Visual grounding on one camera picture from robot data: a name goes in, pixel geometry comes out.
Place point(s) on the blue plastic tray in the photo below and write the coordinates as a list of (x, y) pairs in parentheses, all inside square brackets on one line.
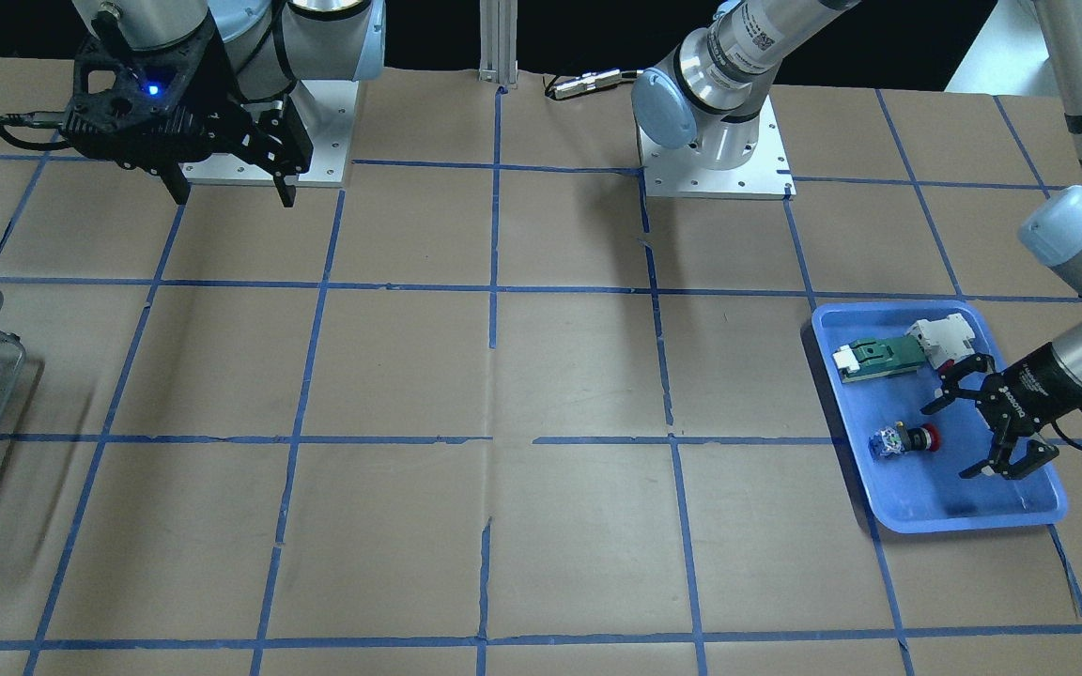
[(923, 492)]

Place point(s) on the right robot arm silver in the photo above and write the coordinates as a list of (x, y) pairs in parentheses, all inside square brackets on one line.
[(275, 45)]

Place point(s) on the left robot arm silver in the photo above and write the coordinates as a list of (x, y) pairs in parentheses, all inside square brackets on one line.
[(720, 74)]

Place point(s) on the aluminium frame post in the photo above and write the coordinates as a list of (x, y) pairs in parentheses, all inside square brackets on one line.
[(498, 42)]

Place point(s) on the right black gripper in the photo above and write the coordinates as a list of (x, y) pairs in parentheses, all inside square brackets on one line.
[(218, 83)]

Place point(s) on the red emergency stop button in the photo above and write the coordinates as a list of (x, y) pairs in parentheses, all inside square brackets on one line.
[(899, 439)]

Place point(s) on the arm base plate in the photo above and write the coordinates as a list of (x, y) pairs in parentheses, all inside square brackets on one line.
[(744, 161), (329, 111)]

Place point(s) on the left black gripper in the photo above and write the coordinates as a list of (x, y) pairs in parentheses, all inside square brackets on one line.
[(1048, 376)]

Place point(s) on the metal cable connector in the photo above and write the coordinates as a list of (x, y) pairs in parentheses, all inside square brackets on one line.
[(589, 83)]

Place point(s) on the green white terminal block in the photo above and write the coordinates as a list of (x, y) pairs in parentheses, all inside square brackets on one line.
[(872, 358)]

